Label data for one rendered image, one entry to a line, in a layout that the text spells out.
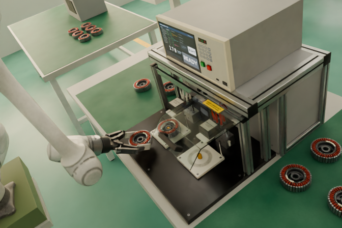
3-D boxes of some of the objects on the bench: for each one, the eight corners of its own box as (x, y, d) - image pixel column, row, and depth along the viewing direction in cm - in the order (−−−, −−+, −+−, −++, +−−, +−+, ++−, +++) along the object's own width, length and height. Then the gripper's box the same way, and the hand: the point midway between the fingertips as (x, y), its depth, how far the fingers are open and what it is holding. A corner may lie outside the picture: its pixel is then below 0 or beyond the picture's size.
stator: (168, 98, 178) (166, 93, 176) (159, 90, 187) (157, 86, 184) (183, 89, 182) (182, 85, 179) (173, 83, 190) (172, 78, 188)
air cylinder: (226, 149, 134) (225, 140, 131) (215, 140, 140) (214, 132, 137) (234, 143, 136) (233, 134, 133) (223, 135, 142) (222, 126, 139)
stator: (328, 168, 118) (329, 162, 116) (304, 152, 126) (304, 146, 124) (347, 153, 121) (348, 146, 119) (321, 139, 130) (322, 133, 127)
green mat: (111, 140, 160) (111, 139, 160) (75, 95, 205) (75, 95, 205) (241, 61, 192) (241, 61, 192) (185, 38, 237) (185, 37, 237)
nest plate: (197, 179, 125) (197, 177, 124) (177, 159, 136) (176, 158, 135) (224, 159, 130) (224, 157, 129) (202, 141, 141) (202, 140, 141)
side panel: (281, 157, 127) (281, 96, 108) (276, 153, 129) (274, 93, 111) (324, 123, 137) (330, 62, 118) (318, 120, 139) (323, 59, 120)
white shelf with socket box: (171, 63, 210) (154, -1, 184) (145, 49, 238) (127, -9, 211) (209, 43, 222) (199, -21, 196) (180, 31, 249) (168, -26, 223)
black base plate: (188, 225, 112) (187, 221, 111) (116, 139, 159) (115, 136, 158) (276, 155, 128) (276, 152, 127) (187, 96, 175) (186, 93, 174)
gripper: (111, 151, 121) (158, 145, 134) (90, 124, 138) (134, 121, 151) (108, 167, 123) (154, 160, 136) (88, 139, 140) (131, 135, 154)
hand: (140, 140), depth 143 cm, fingers closed on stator, 11 cm apart
